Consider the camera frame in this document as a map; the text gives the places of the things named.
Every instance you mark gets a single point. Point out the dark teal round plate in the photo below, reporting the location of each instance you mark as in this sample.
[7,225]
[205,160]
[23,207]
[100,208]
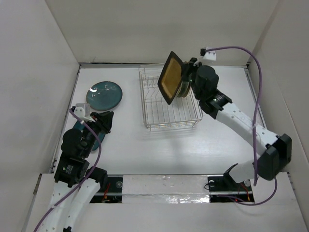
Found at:
[104,96]

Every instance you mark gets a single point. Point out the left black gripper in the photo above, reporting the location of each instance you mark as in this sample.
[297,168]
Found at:
[104,120]

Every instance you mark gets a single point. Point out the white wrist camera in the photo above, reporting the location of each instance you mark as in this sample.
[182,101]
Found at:
[82,112]
[206,56]

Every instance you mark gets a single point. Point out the woven bamboo round plate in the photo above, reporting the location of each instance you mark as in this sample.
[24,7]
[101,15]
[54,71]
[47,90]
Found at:
[181,90]

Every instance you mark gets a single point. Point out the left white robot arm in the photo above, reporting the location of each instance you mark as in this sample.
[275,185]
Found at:
[76,183]

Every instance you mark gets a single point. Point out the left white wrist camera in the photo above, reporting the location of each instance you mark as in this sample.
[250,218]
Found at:
[82,112]

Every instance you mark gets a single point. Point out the black square amber plate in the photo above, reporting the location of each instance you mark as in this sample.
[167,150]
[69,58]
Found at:
[170,77]

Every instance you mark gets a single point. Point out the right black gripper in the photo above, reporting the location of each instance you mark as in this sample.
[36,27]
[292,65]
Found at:
[186,67]

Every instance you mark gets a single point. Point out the silver wire dish rack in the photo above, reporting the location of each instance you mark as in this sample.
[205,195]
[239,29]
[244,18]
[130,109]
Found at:
[182,113]

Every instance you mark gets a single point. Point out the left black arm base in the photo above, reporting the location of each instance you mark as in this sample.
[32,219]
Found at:
[112,193]

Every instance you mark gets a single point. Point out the light green flower plate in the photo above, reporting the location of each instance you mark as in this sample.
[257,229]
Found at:
[188,86]

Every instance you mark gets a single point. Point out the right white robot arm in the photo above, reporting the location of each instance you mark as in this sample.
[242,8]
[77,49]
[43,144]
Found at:
[271,152]

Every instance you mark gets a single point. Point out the dark teal oval plate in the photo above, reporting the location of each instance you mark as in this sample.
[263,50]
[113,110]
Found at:
[81,127]

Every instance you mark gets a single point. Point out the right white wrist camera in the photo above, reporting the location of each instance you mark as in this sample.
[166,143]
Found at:
[206,56]

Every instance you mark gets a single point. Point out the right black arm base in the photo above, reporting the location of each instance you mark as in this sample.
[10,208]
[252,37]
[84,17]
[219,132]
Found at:
[220,192]

